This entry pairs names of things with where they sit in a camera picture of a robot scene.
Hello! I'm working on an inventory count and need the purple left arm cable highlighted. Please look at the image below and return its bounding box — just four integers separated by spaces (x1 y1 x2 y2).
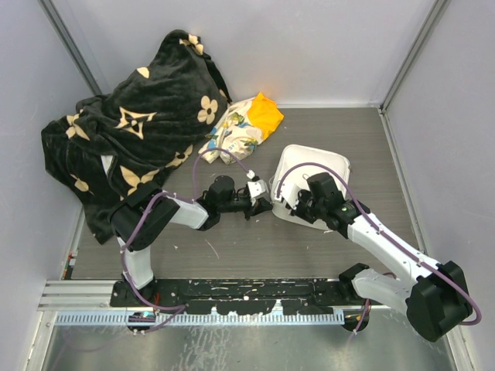
120 147 256 333

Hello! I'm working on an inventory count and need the black floral fleece blanket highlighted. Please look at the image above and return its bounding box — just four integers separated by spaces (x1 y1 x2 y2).
41 30 231 243

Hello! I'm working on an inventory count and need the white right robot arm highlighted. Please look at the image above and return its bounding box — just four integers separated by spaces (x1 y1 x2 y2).
279 172 480 342

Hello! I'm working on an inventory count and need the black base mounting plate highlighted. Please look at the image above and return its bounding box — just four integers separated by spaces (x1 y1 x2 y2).
110 277 372 316

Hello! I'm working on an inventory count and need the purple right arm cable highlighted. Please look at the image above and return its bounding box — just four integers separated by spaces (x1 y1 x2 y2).
275 162 483 341

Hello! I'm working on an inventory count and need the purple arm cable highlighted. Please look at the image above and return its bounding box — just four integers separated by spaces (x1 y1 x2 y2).
275 162 483 341
120 147 256 333

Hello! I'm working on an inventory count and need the aluminium frame rail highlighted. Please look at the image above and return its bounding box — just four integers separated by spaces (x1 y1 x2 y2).
38 280 116 311

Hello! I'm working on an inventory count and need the white slotted cable duct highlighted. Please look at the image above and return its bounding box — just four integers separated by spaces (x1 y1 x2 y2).
54 309 345 328

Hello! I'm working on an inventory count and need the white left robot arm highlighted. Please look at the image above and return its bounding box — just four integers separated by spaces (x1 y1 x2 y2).
109 175 272 306

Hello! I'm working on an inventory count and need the yellow cloth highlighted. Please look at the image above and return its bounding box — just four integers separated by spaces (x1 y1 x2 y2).
247 93 284 141

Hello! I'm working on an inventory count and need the grey medicine kit case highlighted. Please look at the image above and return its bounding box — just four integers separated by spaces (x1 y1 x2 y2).
268 144 352 233

